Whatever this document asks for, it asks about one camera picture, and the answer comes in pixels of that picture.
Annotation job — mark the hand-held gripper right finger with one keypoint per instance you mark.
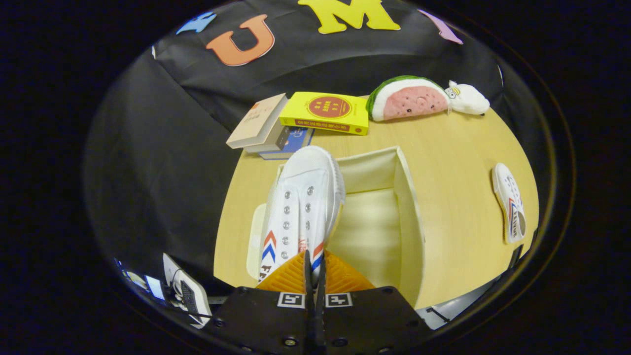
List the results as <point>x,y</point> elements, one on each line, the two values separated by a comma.
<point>321,283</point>

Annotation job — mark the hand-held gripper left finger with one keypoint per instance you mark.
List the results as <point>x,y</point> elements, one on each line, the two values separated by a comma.
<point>308,282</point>

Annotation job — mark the cream fabric storage box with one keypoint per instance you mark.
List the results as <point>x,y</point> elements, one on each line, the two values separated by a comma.
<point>374,231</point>

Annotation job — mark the white canvas shoe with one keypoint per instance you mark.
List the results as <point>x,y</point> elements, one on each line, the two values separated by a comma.
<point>300,197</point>
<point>508,197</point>

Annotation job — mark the white device with dark panel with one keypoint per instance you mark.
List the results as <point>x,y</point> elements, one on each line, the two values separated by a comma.
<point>190,296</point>

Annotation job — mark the blue book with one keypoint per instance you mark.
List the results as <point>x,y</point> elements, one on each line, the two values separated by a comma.
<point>296,143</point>

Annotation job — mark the grey book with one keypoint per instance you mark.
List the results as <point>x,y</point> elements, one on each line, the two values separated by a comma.
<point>276,140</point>

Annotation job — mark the blue lit screen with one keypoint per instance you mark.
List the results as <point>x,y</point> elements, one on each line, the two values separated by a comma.
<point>153,288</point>

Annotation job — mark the beige book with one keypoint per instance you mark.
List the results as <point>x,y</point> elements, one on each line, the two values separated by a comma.
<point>256,121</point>

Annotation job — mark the yellow book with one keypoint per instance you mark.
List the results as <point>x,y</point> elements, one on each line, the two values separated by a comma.
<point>325,111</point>

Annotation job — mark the watermelon slice plush toy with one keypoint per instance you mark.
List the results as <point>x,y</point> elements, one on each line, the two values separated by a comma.
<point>409,101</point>

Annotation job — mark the white plush toy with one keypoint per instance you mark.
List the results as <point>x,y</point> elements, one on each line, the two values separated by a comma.
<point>468,98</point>

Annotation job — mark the black table bracket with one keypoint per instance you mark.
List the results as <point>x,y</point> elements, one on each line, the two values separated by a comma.
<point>515,256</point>

